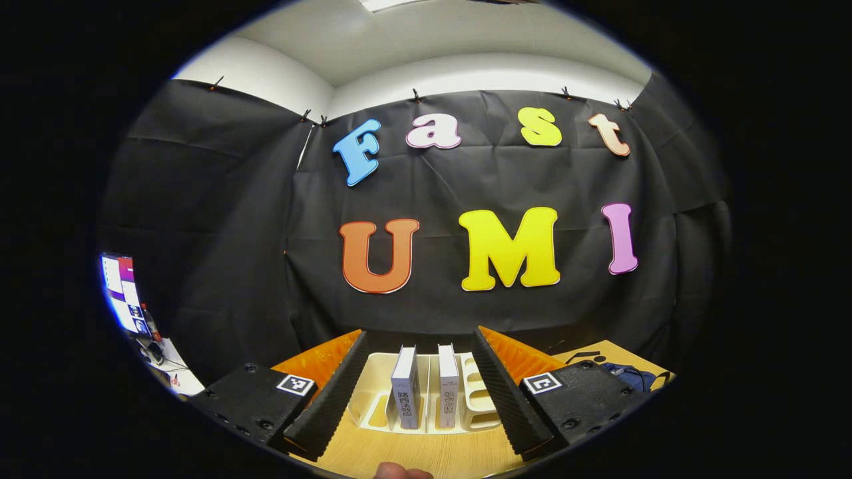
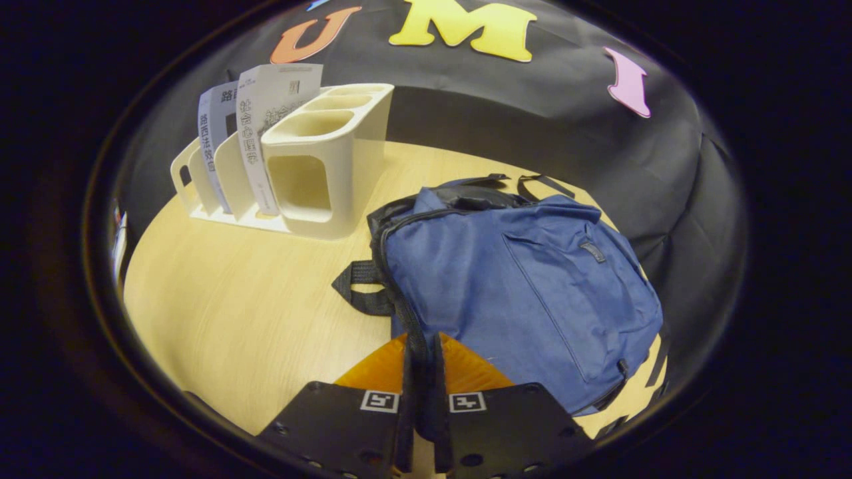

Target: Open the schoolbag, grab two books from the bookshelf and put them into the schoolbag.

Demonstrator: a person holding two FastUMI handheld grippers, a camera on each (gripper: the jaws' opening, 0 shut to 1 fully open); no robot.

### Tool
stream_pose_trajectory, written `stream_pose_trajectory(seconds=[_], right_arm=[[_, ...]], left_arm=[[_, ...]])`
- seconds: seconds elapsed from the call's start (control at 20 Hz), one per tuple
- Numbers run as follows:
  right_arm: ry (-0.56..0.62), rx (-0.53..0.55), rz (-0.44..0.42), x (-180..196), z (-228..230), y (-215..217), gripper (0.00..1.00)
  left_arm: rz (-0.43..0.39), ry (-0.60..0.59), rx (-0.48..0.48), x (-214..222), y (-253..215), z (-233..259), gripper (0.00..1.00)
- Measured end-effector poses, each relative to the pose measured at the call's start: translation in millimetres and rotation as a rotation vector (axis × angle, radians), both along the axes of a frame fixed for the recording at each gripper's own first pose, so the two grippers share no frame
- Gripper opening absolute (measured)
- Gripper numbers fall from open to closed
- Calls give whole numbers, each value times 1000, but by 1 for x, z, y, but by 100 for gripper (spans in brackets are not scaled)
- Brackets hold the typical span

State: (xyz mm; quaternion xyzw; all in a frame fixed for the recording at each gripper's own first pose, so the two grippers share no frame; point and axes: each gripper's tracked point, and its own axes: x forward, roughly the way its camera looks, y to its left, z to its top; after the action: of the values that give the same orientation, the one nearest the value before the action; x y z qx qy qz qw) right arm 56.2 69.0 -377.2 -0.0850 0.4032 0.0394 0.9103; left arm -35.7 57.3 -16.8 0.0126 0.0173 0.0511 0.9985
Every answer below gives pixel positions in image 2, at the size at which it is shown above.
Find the white plastic bookshelf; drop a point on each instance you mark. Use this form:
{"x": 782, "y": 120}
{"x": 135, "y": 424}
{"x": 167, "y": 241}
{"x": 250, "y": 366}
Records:
{"x": 333, "y": 173}

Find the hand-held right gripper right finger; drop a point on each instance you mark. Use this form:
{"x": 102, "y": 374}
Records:
{"x": 442, "y": 426}

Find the black backdrop cloth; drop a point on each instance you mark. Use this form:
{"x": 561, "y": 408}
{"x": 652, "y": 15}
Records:
{"x": 566, "y": 113}

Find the blue schoolbag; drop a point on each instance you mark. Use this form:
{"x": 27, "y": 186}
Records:
{"x": 532, "y": 293}

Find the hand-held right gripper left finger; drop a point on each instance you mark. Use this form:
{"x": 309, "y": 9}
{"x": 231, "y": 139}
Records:
{"x": 406, "y": 426}

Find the white book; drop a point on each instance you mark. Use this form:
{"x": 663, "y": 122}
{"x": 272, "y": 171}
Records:
{"x": 266, "y": 106}
{"x": 216, "y": 126}

